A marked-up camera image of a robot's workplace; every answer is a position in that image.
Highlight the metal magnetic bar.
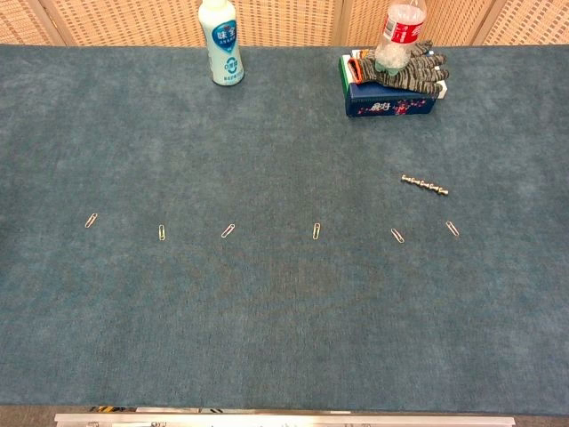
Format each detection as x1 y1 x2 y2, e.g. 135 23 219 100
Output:
400 173 450 197

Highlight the dark blue carton box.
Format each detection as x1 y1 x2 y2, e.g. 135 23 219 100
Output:
345 81 439 118

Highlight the white yogurt drink bottle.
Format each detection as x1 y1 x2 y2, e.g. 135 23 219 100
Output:
196 0 246 87

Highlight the grey striped knit glove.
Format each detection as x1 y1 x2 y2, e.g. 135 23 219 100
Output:
346 40 450 95

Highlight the clear bottle with red label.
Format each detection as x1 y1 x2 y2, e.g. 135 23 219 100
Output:
373 0 428 75

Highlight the woven rattan folding screen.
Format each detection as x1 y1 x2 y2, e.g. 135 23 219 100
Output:
0 0 569 48

